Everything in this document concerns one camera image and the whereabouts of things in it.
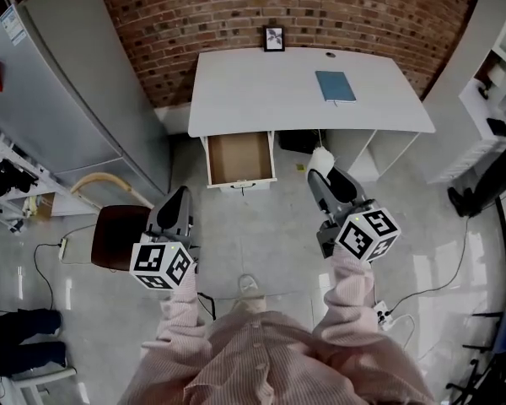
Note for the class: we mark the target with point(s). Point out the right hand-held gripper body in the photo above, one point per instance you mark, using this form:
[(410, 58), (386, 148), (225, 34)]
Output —
[(367, 234)]

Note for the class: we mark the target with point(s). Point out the black office chair base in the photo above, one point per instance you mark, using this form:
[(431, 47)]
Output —
[(485, 365)]

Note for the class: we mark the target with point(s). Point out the person's pink striped shirt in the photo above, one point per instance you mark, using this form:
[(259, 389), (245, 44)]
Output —
[(257, 361)]

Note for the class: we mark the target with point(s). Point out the white tubular frame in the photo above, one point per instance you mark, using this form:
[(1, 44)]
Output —
[(42, 377)]

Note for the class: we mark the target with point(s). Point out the white desk drawer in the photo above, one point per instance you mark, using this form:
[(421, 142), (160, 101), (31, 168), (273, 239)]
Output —
[(240, 158)]

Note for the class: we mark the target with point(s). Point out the black picture frame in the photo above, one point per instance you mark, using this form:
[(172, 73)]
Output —
[(274, 38)]

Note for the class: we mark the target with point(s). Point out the white power strip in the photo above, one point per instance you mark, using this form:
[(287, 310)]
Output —
[(383, 315)]

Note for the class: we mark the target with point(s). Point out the beige power strip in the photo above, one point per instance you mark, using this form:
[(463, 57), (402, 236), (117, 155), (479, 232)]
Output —
[(62, 248)]

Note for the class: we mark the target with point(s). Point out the grey refrigerator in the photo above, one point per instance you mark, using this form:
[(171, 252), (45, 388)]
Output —
[(67, 99)]

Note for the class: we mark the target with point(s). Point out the person's left forearm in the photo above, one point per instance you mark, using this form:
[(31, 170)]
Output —
[(181, 310)]

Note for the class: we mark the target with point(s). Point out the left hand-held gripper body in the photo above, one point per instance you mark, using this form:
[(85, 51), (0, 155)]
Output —
[(160, 264)]

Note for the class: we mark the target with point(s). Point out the white shelf unit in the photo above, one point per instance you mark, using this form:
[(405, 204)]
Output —
[(468, 57)]

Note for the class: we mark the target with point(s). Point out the person's right forearm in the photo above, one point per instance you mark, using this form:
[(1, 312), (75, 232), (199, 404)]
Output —
[(346, 293)]

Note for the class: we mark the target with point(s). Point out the blue notebook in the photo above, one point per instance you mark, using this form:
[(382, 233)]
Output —
[(335, 86)]

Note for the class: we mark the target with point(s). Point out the person's light shoe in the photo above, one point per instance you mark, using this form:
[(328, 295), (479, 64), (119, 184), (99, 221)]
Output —
[(249, 287)]

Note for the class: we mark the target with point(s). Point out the blue white label sticker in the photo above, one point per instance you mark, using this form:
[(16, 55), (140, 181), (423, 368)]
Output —
[(13, 25)]

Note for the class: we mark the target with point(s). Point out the brown seat wooden chair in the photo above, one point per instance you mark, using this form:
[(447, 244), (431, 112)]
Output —
[(118, 234)]

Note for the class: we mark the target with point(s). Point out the white fluffy small item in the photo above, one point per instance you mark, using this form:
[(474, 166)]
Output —
[(321, 160)]

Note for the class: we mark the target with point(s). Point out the white metal storage rack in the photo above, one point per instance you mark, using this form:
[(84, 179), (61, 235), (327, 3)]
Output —
[(21, 171)]

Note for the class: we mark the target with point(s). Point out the white desk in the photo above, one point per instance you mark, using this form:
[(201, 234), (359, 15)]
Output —
[(257, 95)]

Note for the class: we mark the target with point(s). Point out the black bin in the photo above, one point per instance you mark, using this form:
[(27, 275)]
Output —
[(297, 142)]

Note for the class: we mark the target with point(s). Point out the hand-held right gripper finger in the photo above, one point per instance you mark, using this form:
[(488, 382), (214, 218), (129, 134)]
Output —
[(343, 184), (320, 194)]

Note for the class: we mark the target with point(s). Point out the small yellow scrap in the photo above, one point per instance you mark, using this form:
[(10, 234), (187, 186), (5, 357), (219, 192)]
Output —
[(300, 167)]

